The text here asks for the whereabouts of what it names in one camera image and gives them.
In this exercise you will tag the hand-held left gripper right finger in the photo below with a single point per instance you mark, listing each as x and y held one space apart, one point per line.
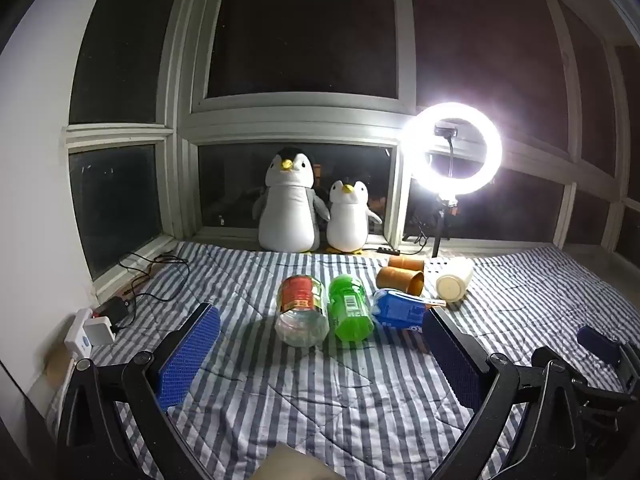
452 360

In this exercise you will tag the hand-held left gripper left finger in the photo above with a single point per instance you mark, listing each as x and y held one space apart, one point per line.
190 355

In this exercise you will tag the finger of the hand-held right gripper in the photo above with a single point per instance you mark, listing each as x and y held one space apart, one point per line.
612 397
597 341

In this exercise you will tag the brown paper cup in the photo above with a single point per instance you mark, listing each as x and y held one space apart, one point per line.
402 281
407 262

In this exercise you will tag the blue snack packet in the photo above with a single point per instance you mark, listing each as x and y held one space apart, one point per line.
395 312

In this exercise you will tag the white plastic bottle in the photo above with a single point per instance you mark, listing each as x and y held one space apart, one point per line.
454 282

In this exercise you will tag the black power adapter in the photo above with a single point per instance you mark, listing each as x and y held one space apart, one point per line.
117 310

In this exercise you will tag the white box device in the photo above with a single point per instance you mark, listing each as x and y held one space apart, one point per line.
92 335

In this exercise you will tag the green plastic bottle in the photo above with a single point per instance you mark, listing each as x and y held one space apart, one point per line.
350 310

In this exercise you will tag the blue white striped blanket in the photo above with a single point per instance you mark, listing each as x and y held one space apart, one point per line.
300 390

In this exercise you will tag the clear jar with red label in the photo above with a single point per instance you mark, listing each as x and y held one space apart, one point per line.
300 305

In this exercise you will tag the black power strip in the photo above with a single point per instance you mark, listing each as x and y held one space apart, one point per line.
389 250

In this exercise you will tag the black tripod stand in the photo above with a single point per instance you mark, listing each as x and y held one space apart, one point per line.
440 225

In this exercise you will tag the tan cardboard sheet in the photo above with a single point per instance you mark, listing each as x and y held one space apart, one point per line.
295 465

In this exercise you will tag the small penguin plush toy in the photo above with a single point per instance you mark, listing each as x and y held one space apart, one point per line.
347 225

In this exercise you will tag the large penguin plush toy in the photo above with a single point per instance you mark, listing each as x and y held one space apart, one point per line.
287 210

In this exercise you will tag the black phone holder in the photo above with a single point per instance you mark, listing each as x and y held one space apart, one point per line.
446 130

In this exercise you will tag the white window frame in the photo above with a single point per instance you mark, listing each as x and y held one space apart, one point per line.
185 125

